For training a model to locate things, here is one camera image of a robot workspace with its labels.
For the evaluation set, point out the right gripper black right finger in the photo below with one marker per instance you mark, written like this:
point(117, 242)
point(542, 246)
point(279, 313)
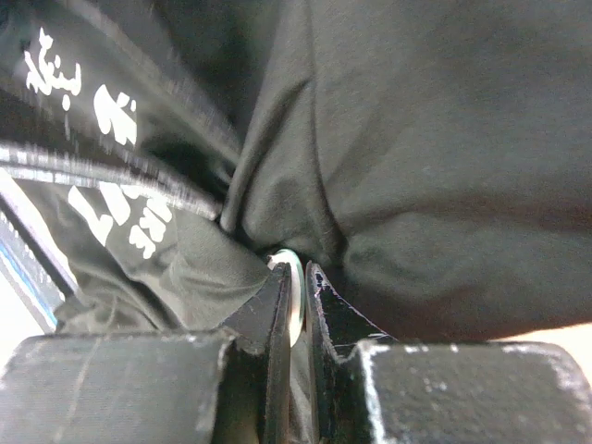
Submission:
point(367, 387)

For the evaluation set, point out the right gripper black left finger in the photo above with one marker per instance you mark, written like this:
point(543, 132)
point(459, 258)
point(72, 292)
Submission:
point(225, 385)

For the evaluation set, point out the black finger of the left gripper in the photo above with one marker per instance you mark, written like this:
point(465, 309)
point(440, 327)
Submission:
point(31, 162)

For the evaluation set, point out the round colourful brooch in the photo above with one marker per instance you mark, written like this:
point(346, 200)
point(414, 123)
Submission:
point(297, 290)

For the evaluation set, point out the black printed t-shirt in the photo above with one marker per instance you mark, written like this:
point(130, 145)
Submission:
point(432, 157)

